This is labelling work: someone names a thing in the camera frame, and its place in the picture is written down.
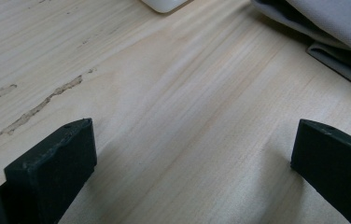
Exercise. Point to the grey cloth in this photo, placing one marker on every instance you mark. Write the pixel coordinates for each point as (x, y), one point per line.
(338, 21)

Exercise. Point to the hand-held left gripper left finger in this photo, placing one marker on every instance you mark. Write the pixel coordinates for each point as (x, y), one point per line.
(49, 168)

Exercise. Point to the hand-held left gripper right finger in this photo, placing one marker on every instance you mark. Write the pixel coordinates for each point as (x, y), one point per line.
(335, 161)

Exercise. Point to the white plastic basket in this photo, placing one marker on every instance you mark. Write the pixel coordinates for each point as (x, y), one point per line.
(164, 4)

